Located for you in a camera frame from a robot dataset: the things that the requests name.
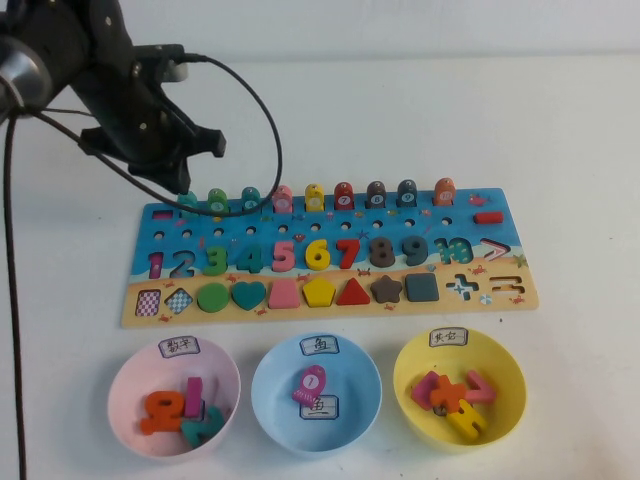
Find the teal wooden fish four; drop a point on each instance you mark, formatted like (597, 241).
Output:
(251, 200)

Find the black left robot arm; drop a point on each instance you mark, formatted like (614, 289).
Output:
(45, 55)

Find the brown wooden fish eight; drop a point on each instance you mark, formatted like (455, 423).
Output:
(376, 195)

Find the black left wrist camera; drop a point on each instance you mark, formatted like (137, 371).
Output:
(165, 55)

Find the green wooden fish three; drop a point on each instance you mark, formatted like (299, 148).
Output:
(217, 202)

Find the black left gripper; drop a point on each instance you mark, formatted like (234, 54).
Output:
(125, 110)

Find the magenta wooden fish one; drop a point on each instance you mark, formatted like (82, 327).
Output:
(310, 384)

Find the grey wooden number nine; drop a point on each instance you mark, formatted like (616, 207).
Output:
(419, 250)

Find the pink wooden diamond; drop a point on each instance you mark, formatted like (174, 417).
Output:
(417, 390)

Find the ocean-print wooden puzzle board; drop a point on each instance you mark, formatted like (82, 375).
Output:
(350, 320)

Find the yellow wooden equals sign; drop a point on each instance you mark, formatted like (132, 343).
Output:
(467, 422)

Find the pink plastic bowl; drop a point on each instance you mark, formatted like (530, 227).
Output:
(130, 400)

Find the teal wooden number two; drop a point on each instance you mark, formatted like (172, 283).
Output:
(207, 425)

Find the orange wooden plus sign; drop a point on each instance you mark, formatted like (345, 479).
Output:
(447, 394)

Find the blue plastic bowl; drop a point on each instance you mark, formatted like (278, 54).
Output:
(360, 400)

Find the green wooden circle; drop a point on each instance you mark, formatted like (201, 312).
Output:
(213, 297)

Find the pink wooden greater-than sign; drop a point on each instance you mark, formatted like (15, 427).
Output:
(482, 392)

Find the teal wooden fish two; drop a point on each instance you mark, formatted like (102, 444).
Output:
(189, 205)

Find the yellow wooden number six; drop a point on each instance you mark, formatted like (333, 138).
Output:
(316, 259)

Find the yellow plastic bowl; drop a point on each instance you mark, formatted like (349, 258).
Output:
(505, 385)

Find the teal wooden number four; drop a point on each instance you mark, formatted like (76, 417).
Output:
(255, 262)

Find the red wooden triangle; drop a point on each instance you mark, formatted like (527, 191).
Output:
(354, 296)

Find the red wooden fish seven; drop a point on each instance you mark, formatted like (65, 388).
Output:
(344, 196)

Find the green wooden number three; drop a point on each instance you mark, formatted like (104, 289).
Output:
(220, 260)

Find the magenta wooden number one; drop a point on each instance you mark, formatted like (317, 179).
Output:
(193, 397)

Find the brown wooden star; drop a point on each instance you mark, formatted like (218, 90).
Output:
(387, 291)

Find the pink wooden fish five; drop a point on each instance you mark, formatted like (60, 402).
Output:
(282, 199)

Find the orange wooden fish ten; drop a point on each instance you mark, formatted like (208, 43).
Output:
(445, 191)

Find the grey wooden fish nine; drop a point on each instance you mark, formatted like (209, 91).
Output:
(407, 193)

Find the red wooden number seven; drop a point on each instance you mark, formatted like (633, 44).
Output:
(350, 252)

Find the red wooden minus bar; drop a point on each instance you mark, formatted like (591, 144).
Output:
(489, 218)

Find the orange wooden number ten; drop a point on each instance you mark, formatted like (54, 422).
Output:
(150, 405)

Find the grey wooden square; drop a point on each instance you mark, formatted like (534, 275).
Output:
(422, 287)

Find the pink wooden trapezoid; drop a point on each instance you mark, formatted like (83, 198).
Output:
(284, 296)

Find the pink wooden number five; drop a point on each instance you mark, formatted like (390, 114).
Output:
(285, 265)

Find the teal wooden heart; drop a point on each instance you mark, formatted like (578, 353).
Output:
(248, 295)

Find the brown wooden number eight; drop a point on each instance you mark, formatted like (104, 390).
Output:
(382, 252)

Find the yellow wooden pentagon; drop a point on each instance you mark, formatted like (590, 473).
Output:
(319, 294)

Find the yellow wooden fish six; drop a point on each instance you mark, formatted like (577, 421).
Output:
(315, 197)

